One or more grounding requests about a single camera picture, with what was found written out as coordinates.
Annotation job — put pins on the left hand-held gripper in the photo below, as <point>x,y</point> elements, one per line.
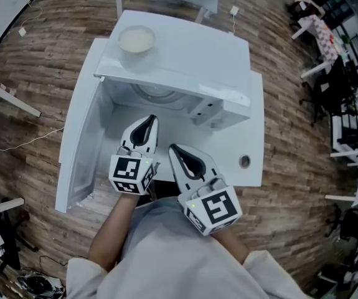
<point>125,168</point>

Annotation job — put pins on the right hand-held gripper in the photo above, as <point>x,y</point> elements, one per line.
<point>219,209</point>

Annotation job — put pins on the white microwave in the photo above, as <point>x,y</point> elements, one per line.
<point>191,58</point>

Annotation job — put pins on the person's right forearm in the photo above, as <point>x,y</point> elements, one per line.
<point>233,244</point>

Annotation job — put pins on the person's left forearm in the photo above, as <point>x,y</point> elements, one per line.
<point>113,229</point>

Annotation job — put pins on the person's dark trousers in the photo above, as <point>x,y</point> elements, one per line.
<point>163,192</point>

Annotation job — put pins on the glass turntable plate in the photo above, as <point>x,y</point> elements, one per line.
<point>160,96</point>

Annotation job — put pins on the white table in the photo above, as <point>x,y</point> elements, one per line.
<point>228,142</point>

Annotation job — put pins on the person's light shirt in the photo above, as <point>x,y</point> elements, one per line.
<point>172,260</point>

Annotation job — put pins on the white bowl of rice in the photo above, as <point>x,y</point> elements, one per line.
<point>136,40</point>

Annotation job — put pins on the pink checkered table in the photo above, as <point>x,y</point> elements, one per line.
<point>13,100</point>

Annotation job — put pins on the white power strip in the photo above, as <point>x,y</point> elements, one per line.
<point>234,10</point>

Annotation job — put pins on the white floor adapter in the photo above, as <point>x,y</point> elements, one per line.
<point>22,31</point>

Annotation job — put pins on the black office chair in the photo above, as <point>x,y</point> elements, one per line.
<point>337,89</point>
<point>357,226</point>

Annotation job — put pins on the black chair with items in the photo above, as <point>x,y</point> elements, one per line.
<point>1,248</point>

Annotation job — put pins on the black and white bag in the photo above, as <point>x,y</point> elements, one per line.
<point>40,285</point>

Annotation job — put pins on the table with checkered cloth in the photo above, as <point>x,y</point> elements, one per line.
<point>325,39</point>

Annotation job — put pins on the green potted plant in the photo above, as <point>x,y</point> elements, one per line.
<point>346,39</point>

